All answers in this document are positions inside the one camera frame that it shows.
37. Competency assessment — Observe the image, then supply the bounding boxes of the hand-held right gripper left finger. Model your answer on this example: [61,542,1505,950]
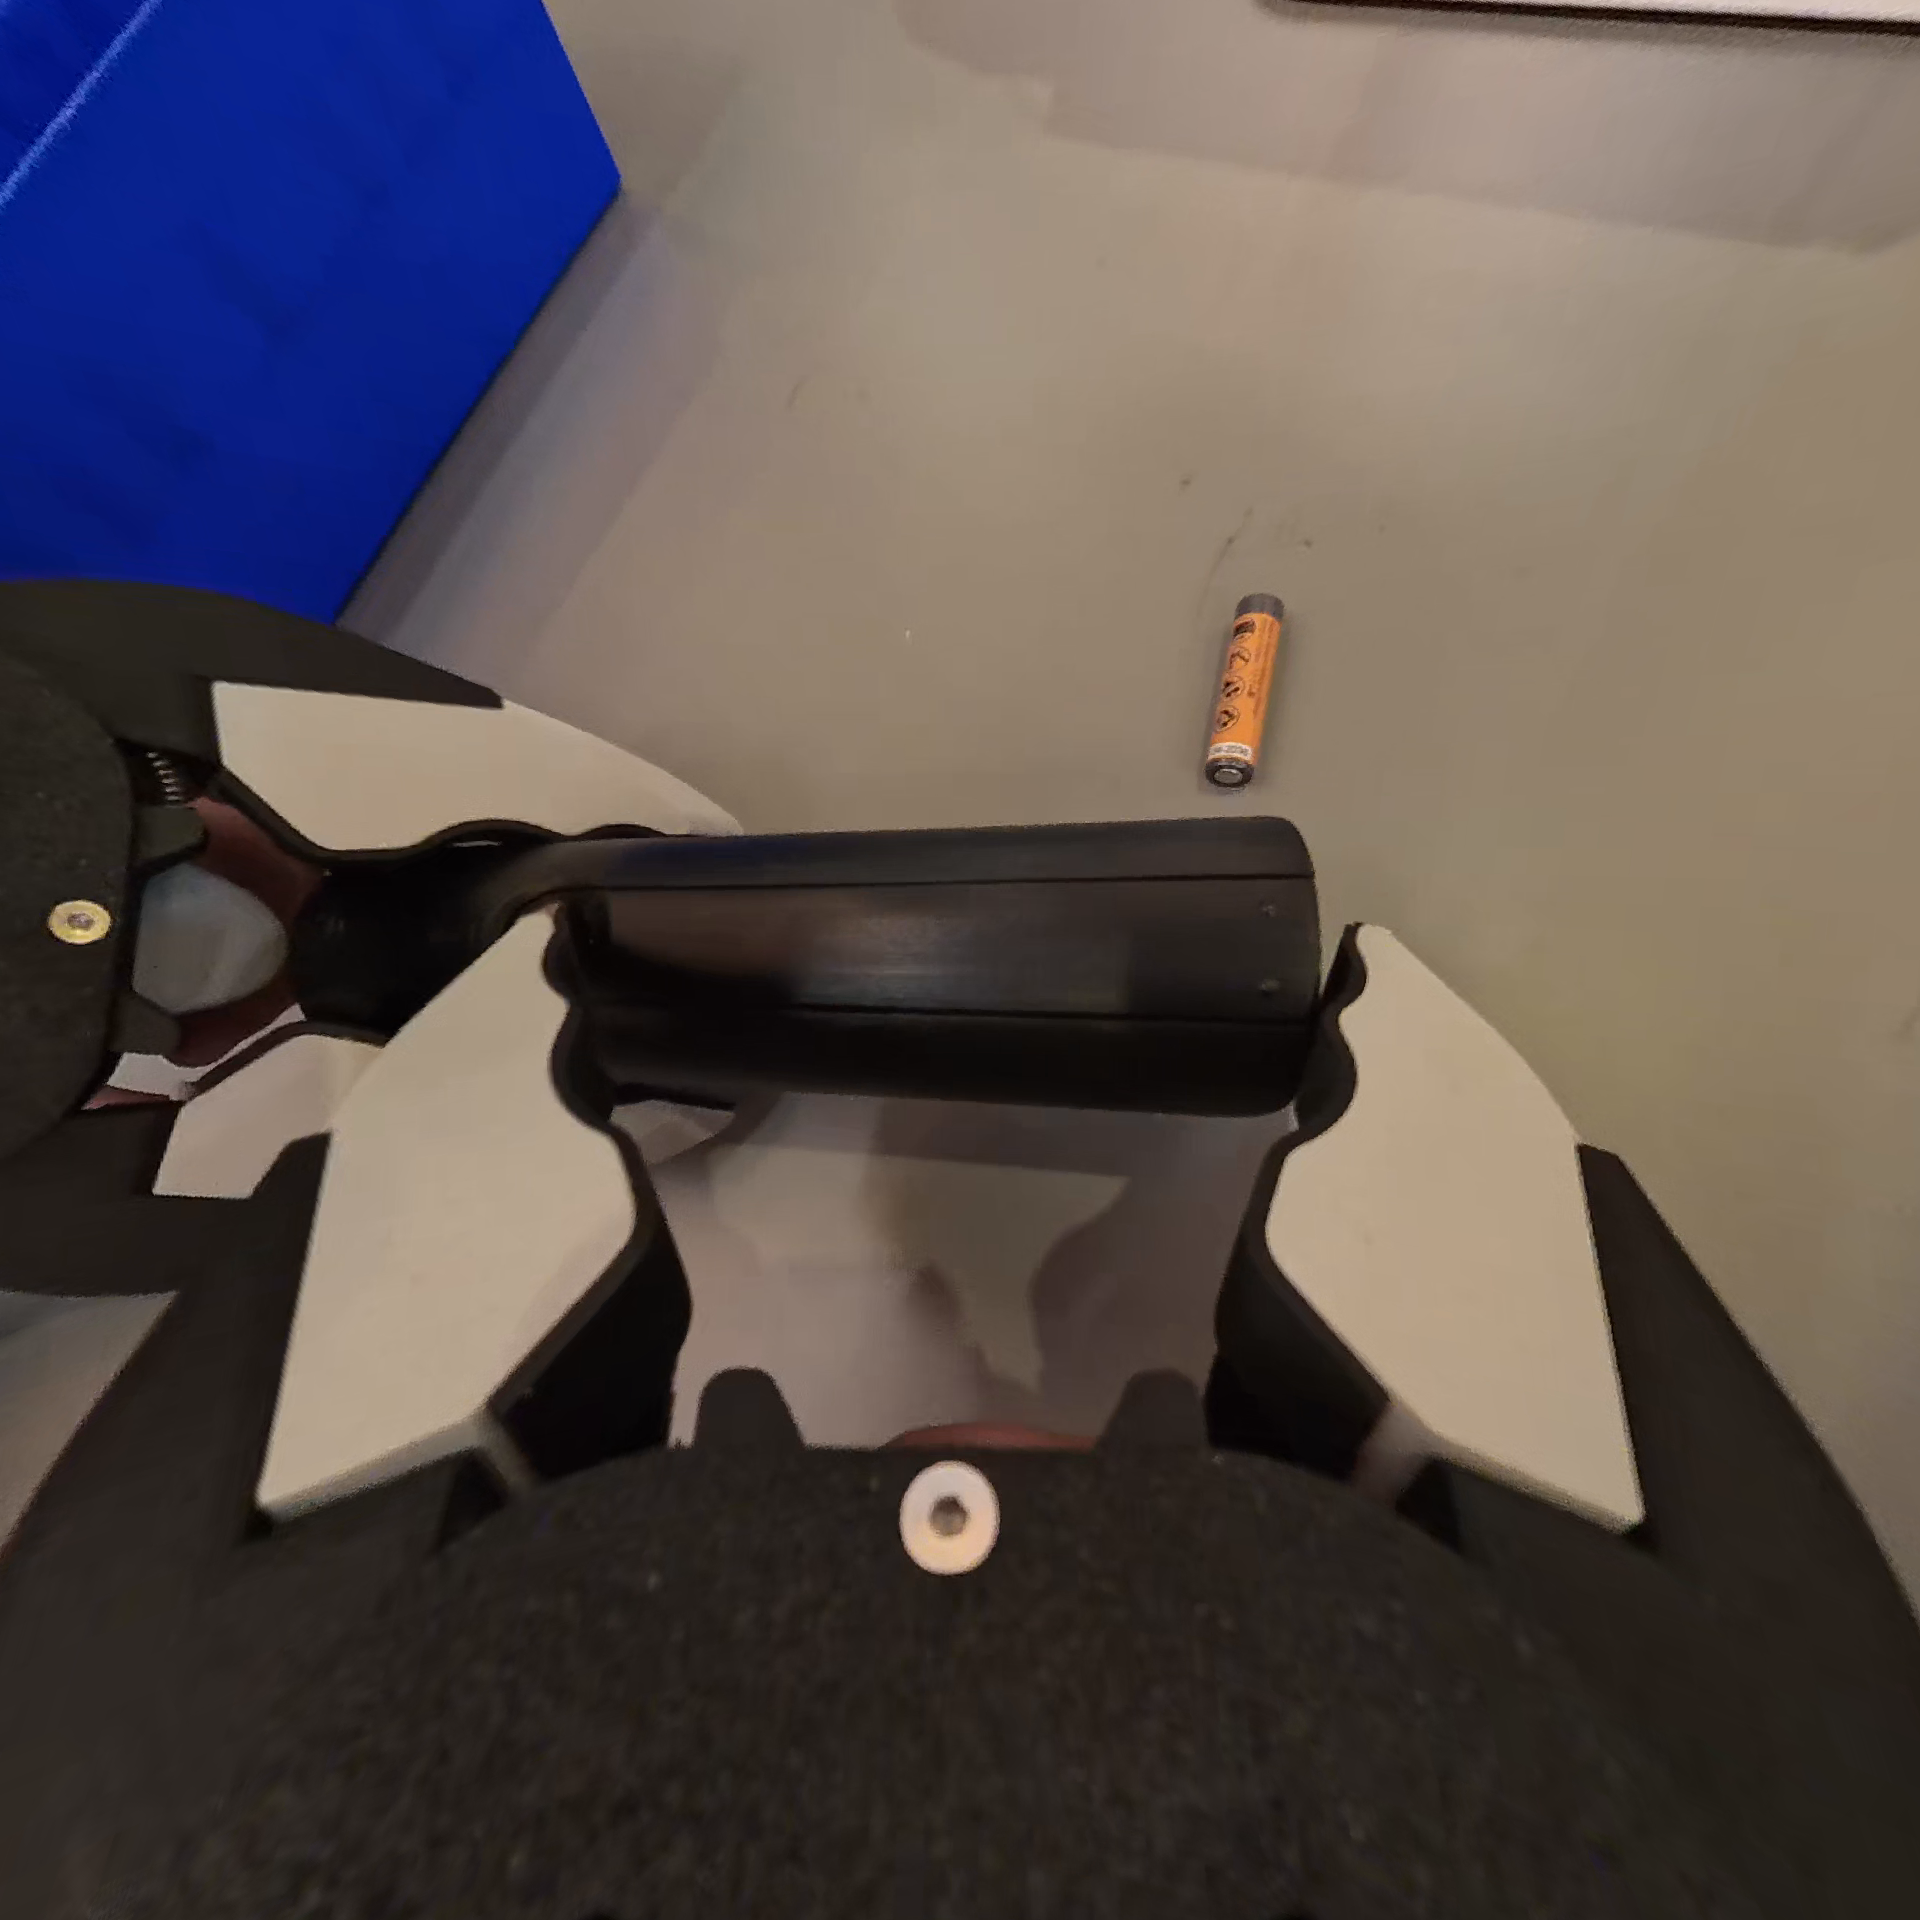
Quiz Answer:
[251,904,694,1520]

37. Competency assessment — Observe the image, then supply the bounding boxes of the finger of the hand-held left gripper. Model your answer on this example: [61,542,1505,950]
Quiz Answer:
[148,1026,382,1203]
[194,680,747,862]

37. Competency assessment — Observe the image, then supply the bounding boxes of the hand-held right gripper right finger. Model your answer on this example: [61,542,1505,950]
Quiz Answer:
[1207,923,1644,1534]

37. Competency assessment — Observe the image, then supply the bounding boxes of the black remote control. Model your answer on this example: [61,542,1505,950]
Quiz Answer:
[291,817,1325,1120]

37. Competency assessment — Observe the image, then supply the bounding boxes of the orange battery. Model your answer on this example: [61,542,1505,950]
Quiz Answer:
[1200,592,1290,793]

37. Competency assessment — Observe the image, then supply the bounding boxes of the grey desk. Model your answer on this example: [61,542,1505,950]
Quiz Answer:
[0,0,1920,1664]

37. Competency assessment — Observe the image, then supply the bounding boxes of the blue plastic bin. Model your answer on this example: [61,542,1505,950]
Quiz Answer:
[0,0,624,629]

